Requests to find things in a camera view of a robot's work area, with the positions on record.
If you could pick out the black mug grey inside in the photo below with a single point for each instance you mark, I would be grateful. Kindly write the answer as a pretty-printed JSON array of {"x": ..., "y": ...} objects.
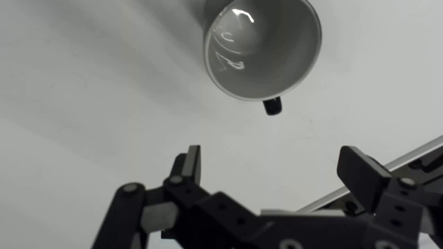
[{"x": 256, "y": 50}]

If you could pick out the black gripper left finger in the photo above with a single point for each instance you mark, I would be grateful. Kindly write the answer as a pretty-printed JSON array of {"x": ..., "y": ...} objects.
[{"x": 180, "y": 209}]

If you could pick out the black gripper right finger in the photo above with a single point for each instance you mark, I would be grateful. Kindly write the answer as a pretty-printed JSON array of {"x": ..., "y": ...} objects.
[{"x": 400, "y": 207}]

